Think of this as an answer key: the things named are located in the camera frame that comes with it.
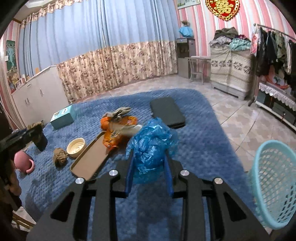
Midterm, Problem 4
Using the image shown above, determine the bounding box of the blue floral curtain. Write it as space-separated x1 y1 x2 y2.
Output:
18 0 181 104

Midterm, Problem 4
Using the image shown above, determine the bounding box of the white cabinet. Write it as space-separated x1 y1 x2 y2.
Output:
11 65 70 129

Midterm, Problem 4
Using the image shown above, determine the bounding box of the pink cup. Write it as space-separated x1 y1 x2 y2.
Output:
14 149 36 174

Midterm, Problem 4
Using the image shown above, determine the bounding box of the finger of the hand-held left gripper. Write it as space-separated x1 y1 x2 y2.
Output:
22 128 48 152

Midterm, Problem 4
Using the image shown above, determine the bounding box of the cream round bowl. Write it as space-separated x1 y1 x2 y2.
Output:
66 137 86 159

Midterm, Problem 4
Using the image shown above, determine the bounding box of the low cabinet with lace cloth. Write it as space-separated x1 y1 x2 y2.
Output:
255 82 296 133

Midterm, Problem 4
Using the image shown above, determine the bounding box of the brown phone case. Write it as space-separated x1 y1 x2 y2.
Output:
69 132 114 181

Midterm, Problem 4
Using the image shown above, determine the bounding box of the blue plastic bag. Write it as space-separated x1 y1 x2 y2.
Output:
125 117 179 184

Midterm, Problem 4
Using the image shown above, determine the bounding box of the small white table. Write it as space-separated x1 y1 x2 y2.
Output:
188 56 211 84

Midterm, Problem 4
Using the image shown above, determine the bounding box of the teal cardboard box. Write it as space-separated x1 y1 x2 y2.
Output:
50 105 77 130

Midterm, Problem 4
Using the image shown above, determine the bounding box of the clothes rack with clothes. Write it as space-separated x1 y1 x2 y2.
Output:
248 23 296 107

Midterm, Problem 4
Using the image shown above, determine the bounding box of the person's left hand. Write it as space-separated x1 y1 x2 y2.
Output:
6 170 22 205

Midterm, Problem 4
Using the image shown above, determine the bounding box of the wall poster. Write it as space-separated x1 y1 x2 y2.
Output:
6 40 17 73

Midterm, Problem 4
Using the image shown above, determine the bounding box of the grey-green cloth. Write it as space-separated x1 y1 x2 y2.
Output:
109 107 132 122

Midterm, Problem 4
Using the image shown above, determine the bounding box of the chest with patterned cover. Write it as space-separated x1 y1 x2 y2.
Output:
210 46 254 100

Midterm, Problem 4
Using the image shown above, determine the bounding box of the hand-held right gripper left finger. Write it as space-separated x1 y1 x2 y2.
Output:
26 151 139 241

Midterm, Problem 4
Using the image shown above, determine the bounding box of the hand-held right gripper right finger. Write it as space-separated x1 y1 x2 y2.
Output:
163 155 271 241

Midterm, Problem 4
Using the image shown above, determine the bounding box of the grey water dispenser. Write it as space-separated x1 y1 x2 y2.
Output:
176 37 196 79

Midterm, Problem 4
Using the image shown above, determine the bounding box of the red and gold wall decoration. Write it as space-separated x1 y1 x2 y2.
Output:
205 0 241 22

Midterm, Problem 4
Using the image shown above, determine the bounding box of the wall calendar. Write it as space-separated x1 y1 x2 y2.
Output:
177 0 201 10

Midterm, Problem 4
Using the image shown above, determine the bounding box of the brown knotted cloth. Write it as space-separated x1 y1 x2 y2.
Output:
53 148 69 168

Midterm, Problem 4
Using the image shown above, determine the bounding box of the blue quilted blanket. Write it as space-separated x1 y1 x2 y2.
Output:
14 88 259 241

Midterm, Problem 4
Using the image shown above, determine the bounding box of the orange snack packet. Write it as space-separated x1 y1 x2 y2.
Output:
100 112 139 149

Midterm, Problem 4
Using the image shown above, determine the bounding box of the light blue plastic basket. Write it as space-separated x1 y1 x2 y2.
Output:
250 140 296 230

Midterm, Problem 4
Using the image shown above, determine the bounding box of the khaki knotted cloth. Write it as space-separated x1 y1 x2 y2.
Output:
27 121 44 133

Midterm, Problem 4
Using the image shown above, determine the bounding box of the pile of folded clothes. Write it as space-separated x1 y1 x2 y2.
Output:
209 27 252 51

